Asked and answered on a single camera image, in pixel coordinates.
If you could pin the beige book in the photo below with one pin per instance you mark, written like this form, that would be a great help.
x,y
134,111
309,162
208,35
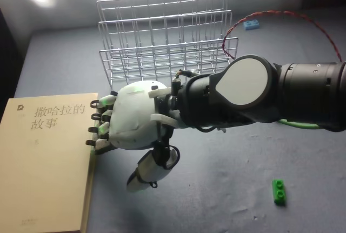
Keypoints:
x,y
40,162

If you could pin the green toy brick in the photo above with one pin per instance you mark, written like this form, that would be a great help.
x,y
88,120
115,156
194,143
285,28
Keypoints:
x,y
279,192

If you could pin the blue toy brick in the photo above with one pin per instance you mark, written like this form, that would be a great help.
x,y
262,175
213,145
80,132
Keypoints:
x,y
251,25

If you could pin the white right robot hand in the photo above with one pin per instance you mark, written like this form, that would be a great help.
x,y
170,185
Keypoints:
x,y
135,114

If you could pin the grey table cloth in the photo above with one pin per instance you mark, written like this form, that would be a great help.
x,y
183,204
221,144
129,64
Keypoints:
x,y
216,162

